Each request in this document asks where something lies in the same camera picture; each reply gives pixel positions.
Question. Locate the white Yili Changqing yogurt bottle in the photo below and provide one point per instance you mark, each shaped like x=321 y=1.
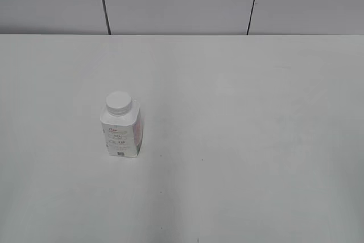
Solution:
x=123 y=134

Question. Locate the white plastic bottle cap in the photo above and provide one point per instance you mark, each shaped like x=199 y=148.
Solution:
x=119 y=103

